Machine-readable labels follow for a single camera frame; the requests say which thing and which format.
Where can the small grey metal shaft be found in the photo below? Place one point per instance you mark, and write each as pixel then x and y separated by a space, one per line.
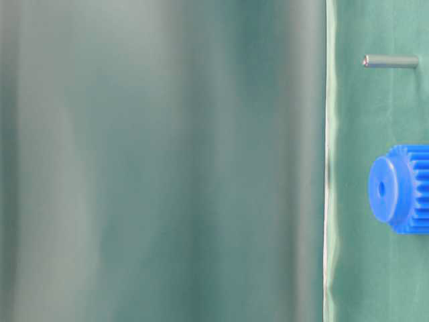
pixel 389 61

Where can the green table cloth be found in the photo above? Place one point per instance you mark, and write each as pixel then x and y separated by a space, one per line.
pixel 370 272

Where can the blue plastic spur gear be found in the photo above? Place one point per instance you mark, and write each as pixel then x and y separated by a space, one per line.
pixel 398 189

